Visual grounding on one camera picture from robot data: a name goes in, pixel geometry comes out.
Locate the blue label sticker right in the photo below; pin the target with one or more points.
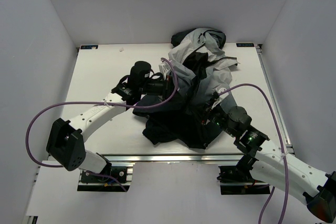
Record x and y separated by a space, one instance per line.
248 44

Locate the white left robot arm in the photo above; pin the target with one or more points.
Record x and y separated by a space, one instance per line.
140 89

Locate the aluminium front table rail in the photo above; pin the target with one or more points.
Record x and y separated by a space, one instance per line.
174 158

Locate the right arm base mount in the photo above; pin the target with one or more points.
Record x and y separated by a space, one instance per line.
237 179

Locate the aluminium right side rail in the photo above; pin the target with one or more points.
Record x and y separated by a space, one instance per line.
282 126

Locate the blue label sticker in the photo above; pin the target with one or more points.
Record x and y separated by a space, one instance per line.
248 44
88 47

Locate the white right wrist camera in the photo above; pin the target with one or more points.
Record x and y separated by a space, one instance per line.
221 91

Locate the blue label sticker left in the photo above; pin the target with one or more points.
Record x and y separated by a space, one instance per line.
88 47

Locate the dark navy and grey jacket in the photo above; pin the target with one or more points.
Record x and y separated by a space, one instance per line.
201 66

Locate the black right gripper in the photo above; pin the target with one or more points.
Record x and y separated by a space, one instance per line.
214 105

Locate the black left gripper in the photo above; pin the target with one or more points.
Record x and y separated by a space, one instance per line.
168 88

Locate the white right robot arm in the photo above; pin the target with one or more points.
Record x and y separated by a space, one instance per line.
263 160

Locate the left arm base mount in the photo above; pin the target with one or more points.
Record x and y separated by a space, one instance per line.
117 179

